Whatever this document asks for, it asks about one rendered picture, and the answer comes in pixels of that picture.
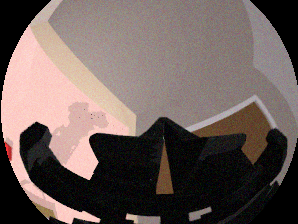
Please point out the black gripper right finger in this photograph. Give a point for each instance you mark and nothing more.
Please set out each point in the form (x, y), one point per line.
(187, 151)

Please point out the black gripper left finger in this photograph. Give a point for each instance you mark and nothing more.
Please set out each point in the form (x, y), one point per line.
(142, 151)

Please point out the red cube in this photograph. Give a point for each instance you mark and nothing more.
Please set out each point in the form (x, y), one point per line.
(9, 150)

